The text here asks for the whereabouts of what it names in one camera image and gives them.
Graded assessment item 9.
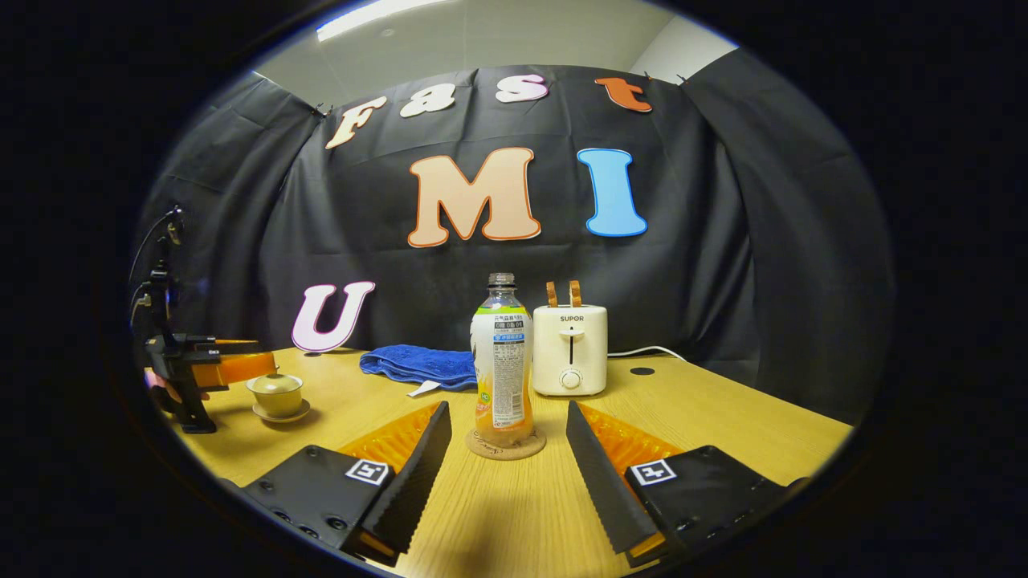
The black backdrop cloth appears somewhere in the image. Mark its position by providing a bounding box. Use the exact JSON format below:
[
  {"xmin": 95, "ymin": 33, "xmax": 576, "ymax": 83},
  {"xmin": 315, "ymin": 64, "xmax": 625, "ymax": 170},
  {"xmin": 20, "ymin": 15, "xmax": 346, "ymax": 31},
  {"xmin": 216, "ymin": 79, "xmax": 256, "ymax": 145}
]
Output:
[{"xmin": 133, "ymin": 64, "xmax": 897, "ymax": 422}]

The beige ceramic saucer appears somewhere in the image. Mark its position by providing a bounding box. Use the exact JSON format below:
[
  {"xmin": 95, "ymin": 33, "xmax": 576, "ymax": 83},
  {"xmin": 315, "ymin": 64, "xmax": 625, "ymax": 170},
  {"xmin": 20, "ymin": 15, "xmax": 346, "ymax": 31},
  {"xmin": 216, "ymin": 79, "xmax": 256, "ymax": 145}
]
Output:
[{"xmin": 252, "ymin": 400, "xmax": 312, "ymax": 425}]

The blue folded towel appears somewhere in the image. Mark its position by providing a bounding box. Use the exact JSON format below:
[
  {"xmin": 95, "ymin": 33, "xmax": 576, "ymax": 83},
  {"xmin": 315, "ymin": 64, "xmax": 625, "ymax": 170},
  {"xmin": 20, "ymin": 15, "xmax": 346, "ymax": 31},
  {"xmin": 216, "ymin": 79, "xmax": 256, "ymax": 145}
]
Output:
[{"xmin": 359, "ymin": 344, "xmax": 479, "ymax": 398}]

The white toaster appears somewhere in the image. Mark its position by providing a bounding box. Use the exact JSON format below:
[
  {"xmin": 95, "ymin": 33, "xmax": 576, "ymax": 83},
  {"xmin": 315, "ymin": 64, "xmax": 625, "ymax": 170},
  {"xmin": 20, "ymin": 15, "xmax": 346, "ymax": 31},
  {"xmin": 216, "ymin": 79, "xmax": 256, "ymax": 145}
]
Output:
[{"xmin": 532, "ymin": 304, "xmax": 609, "ymax": 397}]

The round wooden coaster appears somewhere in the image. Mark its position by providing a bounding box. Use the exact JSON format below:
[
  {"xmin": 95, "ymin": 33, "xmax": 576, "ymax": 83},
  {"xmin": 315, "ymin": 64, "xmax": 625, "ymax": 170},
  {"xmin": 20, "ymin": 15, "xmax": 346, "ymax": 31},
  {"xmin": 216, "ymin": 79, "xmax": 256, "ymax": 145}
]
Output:
[{"xmin": 465, "ymin": 426, "xmax": 548, "ymax": 462}]

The white toaster cable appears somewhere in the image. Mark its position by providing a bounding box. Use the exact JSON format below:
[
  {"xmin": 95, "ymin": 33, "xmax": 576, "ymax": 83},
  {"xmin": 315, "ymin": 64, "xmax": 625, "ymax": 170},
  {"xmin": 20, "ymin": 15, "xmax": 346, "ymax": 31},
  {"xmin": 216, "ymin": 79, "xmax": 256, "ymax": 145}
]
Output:
[{"xmin": 607, "ymin": 346, "xmax": 688, "ymax": 363}]

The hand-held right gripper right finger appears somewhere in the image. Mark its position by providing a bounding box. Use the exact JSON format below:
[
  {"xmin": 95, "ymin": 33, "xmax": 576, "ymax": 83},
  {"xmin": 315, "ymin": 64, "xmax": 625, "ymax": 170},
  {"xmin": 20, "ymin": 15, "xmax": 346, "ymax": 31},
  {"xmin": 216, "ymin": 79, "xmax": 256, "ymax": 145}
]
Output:
[{"xmin": 565, "ymin": 400, "xmax": 809, "ymax": 569}]

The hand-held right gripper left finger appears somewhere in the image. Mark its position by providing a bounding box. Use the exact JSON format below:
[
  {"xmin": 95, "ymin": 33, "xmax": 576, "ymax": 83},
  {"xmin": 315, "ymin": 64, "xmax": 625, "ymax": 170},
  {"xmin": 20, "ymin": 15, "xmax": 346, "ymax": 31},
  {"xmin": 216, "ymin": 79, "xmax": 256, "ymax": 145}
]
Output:
[{"xmin": 221, "ymin": 401, "xmax": 453, "ymax": 568}]

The beige ceramic teacup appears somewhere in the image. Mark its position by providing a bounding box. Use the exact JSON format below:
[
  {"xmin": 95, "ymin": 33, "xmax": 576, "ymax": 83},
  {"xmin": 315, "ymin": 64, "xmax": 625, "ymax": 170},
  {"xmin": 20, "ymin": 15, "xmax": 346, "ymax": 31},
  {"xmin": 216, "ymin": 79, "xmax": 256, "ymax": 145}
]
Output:
[{"xmin": 251, "ymin": 389, "xmax": 304, "ymax": 419}]

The clear plastic water bottle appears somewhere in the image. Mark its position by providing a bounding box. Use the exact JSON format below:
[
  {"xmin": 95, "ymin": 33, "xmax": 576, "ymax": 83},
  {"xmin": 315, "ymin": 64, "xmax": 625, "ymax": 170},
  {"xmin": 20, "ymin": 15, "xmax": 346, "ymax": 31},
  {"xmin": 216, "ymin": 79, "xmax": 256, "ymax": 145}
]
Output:
[{"xmin": 470, "ymin": 273, "xmax": 536, "ymax": 449}]

